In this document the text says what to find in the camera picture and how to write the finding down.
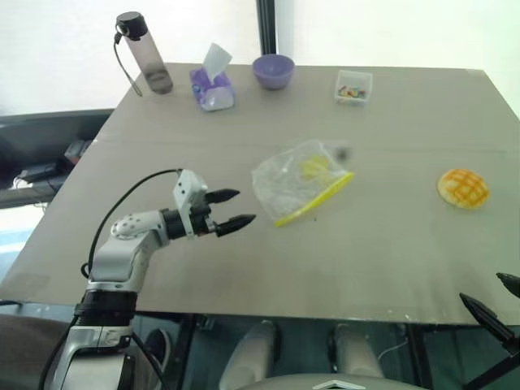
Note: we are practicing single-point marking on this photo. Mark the black flat device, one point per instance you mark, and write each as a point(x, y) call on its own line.
point(38, 172)

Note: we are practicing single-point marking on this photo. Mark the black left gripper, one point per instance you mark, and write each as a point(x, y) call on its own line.
point(201, 221)

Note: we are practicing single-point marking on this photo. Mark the silver left robot leg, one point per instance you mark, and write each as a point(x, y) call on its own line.
point(248, 357)

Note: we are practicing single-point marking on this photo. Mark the black table leg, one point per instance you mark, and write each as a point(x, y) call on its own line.
point(416, 357)

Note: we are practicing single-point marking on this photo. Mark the purple bowl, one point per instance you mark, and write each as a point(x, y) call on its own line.
point(273, 73)

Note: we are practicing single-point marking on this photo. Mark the dark window post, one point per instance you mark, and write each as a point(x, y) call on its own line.
point(266, 28)

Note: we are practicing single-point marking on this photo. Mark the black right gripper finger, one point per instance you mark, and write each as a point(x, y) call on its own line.
point(511, 282)
point(487, 317)

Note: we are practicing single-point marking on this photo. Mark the black diagonal strut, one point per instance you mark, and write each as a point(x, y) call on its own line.
point(491, 371)

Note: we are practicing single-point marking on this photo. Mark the silver right robot leg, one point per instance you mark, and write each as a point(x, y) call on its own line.
point(355, 353)

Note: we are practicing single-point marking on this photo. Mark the yellow melon bun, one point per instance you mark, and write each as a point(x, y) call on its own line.
point(463, 189)

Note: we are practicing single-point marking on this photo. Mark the red and black box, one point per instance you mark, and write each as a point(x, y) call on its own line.
point(77, 150)

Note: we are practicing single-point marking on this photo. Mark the purple tissue pack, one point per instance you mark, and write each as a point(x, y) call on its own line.
point(213, 91)

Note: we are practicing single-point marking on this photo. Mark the silver robot leg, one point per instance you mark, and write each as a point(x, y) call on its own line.
point(355, 353)
point(248, 357)

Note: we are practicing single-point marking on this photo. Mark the clear bottle with black cap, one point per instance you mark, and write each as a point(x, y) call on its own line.
point(150, 61)

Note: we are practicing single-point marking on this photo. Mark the brown cushioned seat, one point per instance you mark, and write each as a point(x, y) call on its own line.
point(28, 349)

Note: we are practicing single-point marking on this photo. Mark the grey robot torso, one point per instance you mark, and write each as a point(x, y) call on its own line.
point(333, 384)

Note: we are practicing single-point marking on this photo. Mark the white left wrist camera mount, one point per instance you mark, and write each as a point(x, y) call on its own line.
point(186, 191)

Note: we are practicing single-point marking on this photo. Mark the clear box of colourful bits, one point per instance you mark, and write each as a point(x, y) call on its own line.
point(352, 91)

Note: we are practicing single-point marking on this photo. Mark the dark side desk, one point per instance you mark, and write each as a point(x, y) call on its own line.
point(36, 134)

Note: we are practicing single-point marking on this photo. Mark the clear yellow-zip bag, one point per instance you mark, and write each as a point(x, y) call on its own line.
point(284, 183)

